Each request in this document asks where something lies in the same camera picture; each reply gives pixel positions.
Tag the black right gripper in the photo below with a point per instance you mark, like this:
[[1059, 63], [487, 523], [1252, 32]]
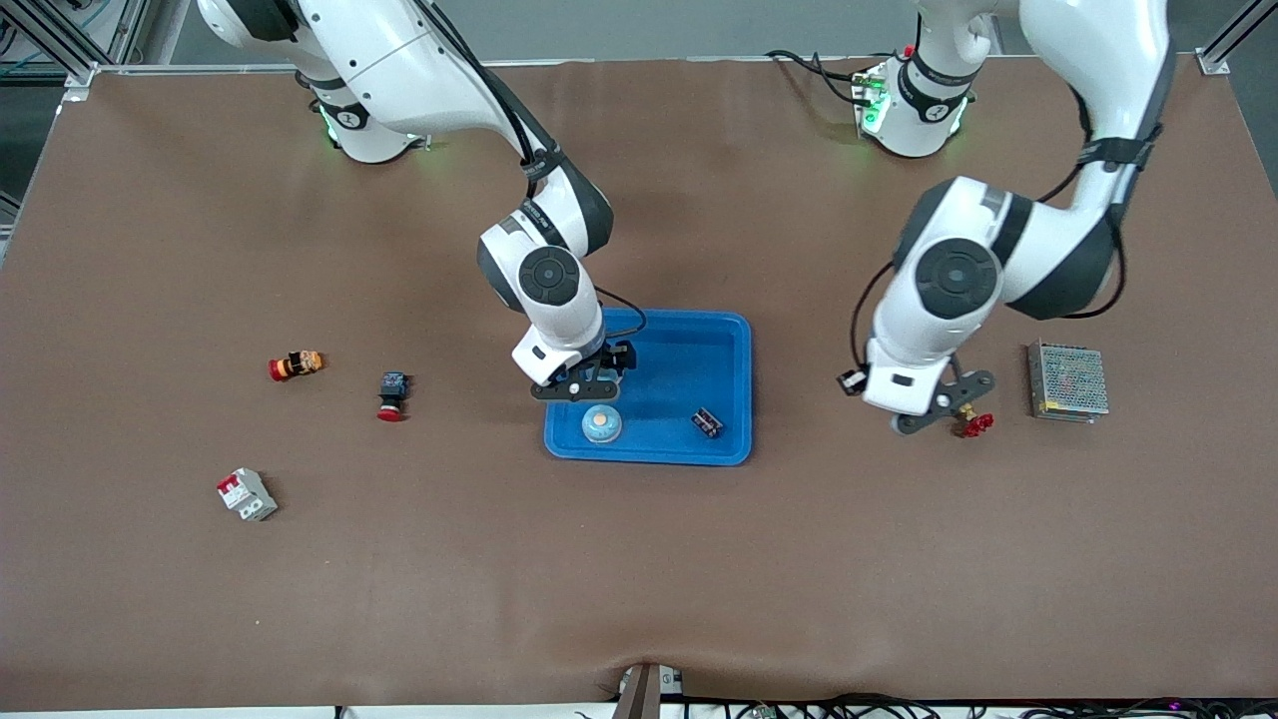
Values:
[[616, 358]]

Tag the light blue call bell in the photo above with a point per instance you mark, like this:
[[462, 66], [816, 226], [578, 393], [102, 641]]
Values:
[[602, 425]]

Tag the black relay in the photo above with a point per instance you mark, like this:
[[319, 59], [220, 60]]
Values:
[[708, 422]]

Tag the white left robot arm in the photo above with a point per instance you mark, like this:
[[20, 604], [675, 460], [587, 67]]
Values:
[[1098, 60]]

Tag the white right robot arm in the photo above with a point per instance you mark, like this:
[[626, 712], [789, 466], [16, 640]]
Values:
[[399, 70]]

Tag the blue plastic tray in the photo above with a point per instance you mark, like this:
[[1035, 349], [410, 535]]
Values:
[[659, 434]]

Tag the brown table mat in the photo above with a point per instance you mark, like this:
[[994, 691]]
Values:
[[639, 569]]

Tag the metal mesh power supply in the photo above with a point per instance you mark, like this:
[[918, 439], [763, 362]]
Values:
[[1068, 381]]

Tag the red pushbutton black body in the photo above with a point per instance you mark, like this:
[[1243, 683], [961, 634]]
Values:
[[392, 394]]

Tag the orange red emergency button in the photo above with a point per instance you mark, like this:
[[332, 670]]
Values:
[[297, 365]]

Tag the white red circuit breaker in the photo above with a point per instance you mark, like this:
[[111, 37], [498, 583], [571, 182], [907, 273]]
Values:
[[247, 494]]

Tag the grey metal clamp bracket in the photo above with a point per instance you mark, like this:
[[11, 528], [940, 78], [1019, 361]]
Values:
[[639, 691]]

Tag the aluminium frame post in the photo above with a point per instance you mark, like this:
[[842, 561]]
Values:
[[75, 72], [1213, 62]]

